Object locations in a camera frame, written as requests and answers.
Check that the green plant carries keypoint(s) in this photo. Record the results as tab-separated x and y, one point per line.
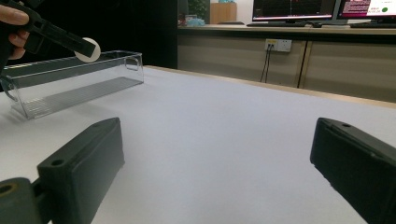
199	7

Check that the pink screen monitor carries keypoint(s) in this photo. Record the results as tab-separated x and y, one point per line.
367	9

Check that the white wall socket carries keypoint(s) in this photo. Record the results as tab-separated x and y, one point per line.
281	45

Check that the black curtain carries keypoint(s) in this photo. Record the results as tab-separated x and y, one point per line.
140	25

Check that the wooden cabinet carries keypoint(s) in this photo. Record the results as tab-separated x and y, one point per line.
223	14

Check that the light blue bag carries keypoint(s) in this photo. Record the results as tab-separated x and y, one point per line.
195	21

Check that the clear plastic container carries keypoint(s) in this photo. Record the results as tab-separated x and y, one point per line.
77	93

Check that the black keyboard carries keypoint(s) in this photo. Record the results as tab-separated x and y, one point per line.
280	24
373	25

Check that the white ball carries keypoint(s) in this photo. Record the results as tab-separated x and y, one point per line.
82	58

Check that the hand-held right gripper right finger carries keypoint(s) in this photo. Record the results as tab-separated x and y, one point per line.
358	165

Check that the long wooden counter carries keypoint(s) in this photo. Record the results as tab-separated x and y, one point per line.
224	53

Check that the dark screen monitor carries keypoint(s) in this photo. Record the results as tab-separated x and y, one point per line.
292	7

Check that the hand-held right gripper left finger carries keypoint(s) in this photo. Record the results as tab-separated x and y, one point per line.
84	165

